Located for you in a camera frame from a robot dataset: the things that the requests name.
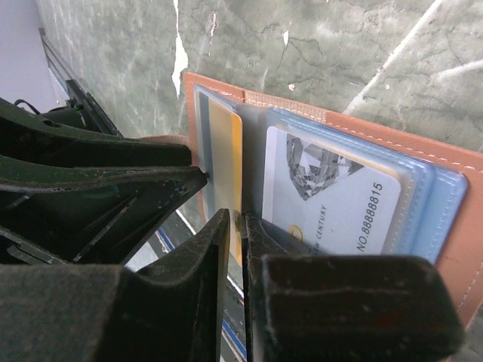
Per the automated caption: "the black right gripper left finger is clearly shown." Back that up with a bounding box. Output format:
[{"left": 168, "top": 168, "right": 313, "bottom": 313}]
[{"left": 1, "top": 209, "right": 229, "bottom": 361}]

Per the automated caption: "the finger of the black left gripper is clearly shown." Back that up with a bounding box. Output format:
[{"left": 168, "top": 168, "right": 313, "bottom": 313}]
[
  {"left": 1, "top": 99, "right": 192, "bottom": 167},
  {"left": 1, "top": 156, "right": 207, "bottom": 264}
]

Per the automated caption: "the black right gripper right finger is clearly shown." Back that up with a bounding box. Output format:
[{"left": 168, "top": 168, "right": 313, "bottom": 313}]
[{"left": 241, "top": 213, "right": 464, "bottom": 361}]

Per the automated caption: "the brown leather card holder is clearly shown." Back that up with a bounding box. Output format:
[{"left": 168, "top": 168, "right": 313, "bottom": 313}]
[{"left": 183, "top": 72, "right": 482, "bottom": 325}]

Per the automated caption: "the white diamond print card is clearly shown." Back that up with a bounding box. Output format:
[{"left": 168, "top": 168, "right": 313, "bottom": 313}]
[{"left": 262, "top": 126, "right": 401, "bottom": 255}]

